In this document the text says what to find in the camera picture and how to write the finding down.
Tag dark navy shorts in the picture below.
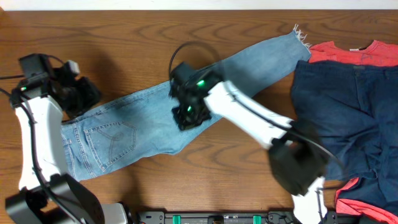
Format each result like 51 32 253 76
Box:
290 60 398 215

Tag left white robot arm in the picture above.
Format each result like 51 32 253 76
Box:
5 54 133 224

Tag red t-shirt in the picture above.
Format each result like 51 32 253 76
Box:
308 39 398 224

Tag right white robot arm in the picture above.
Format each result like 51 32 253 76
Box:
169 63 339 223

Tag light blue jeans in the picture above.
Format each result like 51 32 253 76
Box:
61 29 311 181

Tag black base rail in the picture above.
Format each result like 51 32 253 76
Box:
137 211 298 224

